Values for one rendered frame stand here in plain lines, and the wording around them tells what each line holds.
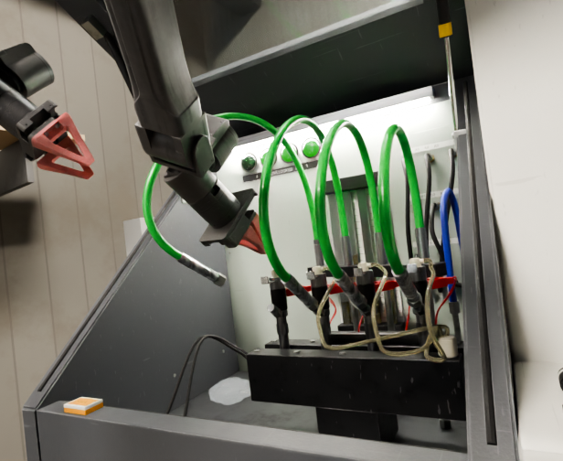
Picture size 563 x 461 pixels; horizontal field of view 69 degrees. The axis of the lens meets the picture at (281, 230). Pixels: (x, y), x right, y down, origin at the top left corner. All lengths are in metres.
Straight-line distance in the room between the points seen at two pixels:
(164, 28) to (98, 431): 0.52
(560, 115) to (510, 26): 0.16
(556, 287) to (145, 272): 0.72
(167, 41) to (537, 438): 0.49
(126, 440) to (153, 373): 0.31
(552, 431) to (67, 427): 0.61
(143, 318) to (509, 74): 0.78
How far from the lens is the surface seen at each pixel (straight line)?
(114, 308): 0.86
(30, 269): 2.80
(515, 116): 0.68
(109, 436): 0.67
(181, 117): 0.49
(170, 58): 0.47
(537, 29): 0.75
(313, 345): 0.74
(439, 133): 0.93
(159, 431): 0.59
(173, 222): 0.99
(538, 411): 0.48
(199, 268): 0.72
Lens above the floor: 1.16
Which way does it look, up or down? 2 degrees up
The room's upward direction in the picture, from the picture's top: 7 degrees counter-clockwise
